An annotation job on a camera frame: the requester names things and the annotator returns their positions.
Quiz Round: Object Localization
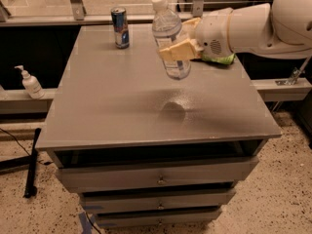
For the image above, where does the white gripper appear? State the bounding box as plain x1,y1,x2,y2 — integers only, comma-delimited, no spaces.
158,8,233,61

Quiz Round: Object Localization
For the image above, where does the clear plastic water bottle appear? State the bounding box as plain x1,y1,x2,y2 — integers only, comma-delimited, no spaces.
152,0,191,80

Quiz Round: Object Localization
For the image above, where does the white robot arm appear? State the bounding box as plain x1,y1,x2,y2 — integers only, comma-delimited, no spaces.
158,0,312,60

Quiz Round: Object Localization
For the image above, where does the green rice chip bag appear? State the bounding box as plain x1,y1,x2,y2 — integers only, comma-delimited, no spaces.
201,54,235,65

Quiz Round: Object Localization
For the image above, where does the white pump dispenser bottle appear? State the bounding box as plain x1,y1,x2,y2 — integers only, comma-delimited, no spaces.
16,65,45,99

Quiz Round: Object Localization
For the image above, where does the blue energy drink can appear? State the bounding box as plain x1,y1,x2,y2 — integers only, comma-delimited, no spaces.
111,7,130,49

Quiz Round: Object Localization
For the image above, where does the grey drawer cabinet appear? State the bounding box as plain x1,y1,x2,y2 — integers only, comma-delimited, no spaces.
35,20,283,230

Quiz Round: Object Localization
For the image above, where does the top grey drawer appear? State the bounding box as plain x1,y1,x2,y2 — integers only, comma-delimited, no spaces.
57,156,258,193

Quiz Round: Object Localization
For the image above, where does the grey drawer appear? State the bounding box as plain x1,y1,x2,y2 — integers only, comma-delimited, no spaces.
80,188,236,214
57,156,258,193
96,207,221,228

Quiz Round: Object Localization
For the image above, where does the middle grey drawer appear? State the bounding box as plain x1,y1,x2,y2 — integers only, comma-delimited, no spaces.
80,188,236,214

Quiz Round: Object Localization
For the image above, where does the bottom grey drawer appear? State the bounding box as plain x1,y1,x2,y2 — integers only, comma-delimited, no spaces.
96,207,221,228

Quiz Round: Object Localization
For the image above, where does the blue tape strip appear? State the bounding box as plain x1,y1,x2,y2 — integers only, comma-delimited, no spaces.
79,213,94,234

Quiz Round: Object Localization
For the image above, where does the black floor bar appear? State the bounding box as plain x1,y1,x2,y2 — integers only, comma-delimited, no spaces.
24,128,41,198

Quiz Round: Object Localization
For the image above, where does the metal rail bracket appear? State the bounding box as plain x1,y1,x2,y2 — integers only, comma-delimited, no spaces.
275,56,312,86

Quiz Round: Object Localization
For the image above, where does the black cable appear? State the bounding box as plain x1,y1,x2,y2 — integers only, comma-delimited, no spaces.
0,127,53,166

